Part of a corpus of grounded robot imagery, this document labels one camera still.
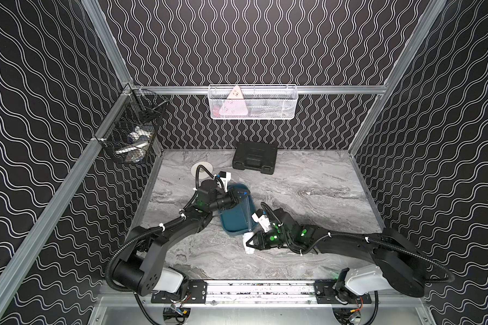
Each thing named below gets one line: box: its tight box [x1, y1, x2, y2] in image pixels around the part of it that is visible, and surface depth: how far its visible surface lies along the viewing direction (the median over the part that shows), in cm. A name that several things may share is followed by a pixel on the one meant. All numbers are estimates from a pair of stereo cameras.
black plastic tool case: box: [232, 141, 278, 175], surface depth 112 cm
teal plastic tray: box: [218, 183, 259, 237], surface depth 80 cm
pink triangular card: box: [218, 85, 249, 116], surface depth 92 cm
